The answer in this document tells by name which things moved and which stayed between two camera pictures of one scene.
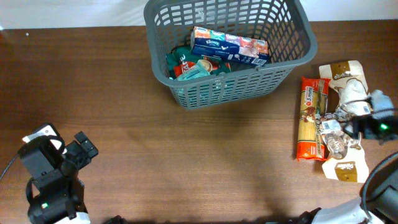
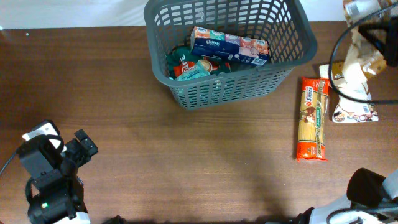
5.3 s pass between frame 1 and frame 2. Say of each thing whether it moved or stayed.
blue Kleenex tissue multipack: stayed
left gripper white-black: stayed
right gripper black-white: moved
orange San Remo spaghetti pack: stayed
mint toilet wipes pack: stayed
